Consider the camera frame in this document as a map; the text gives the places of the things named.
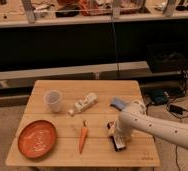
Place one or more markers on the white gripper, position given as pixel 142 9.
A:
pixel 125 134

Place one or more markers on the translucent plastic cup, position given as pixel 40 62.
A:
pixel 53 99

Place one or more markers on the blue sponge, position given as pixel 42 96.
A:
pixel 118 103

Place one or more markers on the long workbench shelf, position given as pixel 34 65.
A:
pixel 29 13

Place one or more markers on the orange toy carrot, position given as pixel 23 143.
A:
pixel 83 135

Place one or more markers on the orange ceramic plate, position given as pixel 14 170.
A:
pixel 37 139

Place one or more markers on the wooden table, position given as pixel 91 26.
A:
pixel 98 150

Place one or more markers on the black box on floor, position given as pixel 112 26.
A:
pixel 168 57

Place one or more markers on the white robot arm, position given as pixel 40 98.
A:
pixel 133 115

